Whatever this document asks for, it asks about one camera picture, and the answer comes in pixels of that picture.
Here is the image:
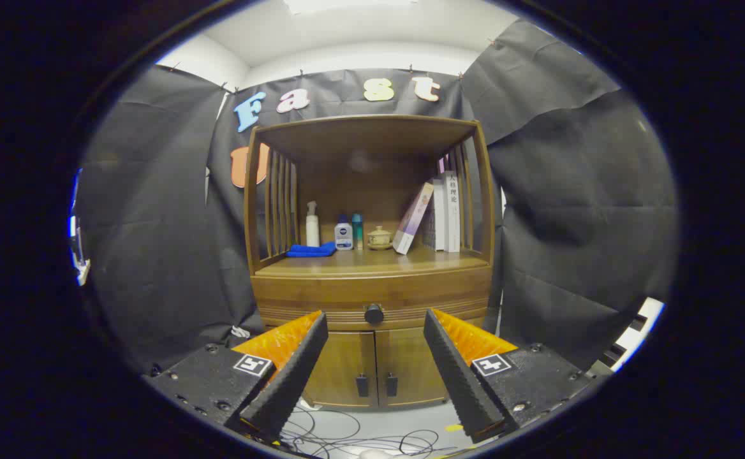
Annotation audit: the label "white book with printed spine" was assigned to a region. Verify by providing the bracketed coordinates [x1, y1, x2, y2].
[444, 171, 461, 253]

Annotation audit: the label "wooden cabinet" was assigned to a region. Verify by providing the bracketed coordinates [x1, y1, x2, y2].
[243, 115, 496, 409]

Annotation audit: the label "white lotion bottle blue cap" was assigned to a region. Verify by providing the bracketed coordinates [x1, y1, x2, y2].
[334, 214, 354, 251]

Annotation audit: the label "dark patterned book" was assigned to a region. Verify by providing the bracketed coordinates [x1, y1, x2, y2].
[422, 191, 437, 251]

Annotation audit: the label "wooden drawer with black knob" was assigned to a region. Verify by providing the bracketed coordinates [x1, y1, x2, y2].
[251, 266, 493, 331]

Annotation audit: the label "white slotted panel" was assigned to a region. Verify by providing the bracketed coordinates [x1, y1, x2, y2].
[602, 296, 665, 374]

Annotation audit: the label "wooden cabinet door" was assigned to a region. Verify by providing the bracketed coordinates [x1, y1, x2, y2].
[376, 326, 450, 406]
[302, 330, 378, 409]

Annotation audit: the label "white pump bottle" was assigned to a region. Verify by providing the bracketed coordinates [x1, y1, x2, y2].
[306, 201, 321, 248]

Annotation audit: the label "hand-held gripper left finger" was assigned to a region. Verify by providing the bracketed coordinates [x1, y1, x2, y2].
[145, 310, 329, 444]

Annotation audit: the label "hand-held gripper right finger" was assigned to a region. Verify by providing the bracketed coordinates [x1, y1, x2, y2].
[424, 309, 596, 444]

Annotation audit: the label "white frame piece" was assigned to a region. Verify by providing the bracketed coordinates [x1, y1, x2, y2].
[68, 169, 91, 286]

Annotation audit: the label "ceiling light panel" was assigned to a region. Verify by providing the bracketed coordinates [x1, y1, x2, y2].
[283, 0, 419, 16]

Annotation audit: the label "thin white book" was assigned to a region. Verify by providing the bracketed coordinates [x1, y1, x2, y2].
[433, 177, 448, 252]

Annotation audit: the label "blue folded cloth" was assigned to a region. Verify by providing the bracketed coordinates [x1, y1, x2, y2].
[285, 242, 337, 258]

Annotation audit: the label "black floor cables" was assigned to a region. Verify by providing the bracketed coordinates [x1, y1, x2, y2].
[280, 405, 440, 456]

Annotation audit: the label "wooden countertop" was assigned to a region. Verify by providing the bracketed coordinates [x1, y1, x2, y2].
[254, 245, 489, 278]

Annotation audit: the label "purple white book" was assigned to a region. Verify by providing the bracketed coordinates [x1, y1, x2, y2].
[392, 182, 435, 256]

